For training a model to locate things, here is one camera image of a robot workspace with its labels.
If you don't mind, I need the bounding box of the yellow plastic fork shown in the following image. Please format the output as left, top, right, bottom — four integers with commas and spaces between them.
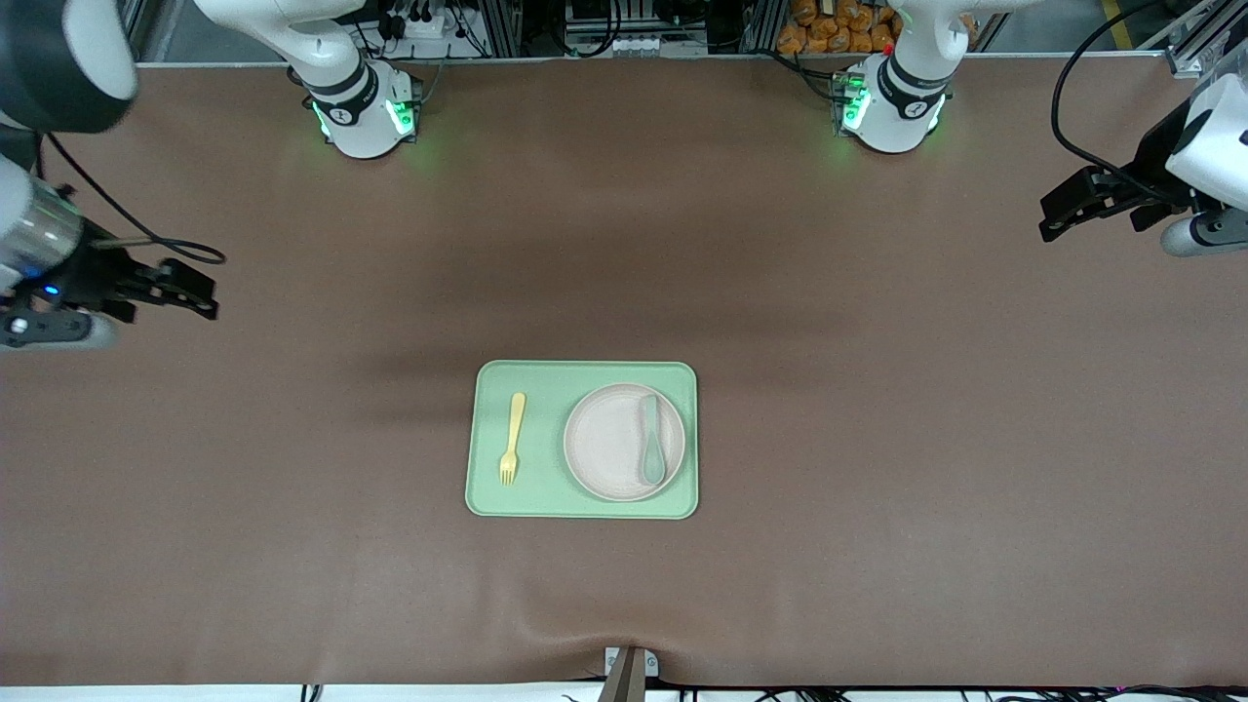
498, 392, 527, 487

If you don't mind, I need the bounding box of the pale pink round plate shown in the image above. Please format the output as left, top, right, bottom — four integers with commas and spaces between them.
563, 382, 686, 503

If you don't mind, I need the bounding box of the teal green plastic spoon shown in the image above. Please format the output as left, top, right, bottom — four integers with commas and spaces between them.
640, 395, 668, 487

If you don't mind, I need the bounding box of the brown table mat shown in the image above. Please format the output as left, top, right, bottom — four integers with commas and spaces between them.
0, 54, 1248, 689

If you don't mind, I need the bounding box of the orange bread toys pile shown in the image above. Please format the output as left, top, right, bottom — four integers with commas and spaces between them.
777, 0, 979, 56

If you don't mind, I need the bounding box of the white power strip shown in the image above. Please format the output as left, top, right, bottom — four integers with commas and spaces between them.
385, 8, 451, 42

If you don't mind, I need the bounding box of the light green rectangular tray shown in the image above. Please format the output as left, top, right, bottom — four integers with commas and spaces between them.
465, 360, 700, 521

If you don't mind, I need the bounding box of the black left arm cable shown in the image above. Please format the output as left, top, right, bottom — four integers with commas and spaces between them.
1050, 0, 1186, 206

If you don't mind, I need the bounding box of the aluminium frame profile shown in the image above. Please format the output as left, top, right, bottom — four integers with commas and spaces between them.
1163, 0, 1234, 81

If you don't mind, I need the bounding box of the grey camera pole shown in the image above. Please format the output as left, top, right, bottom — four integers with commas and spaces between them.
597, 648, 647, 702

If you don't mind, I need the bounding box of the silver clamp bracket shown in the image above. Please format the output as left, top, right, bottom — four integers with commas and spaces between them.
604, 646, 660, 680

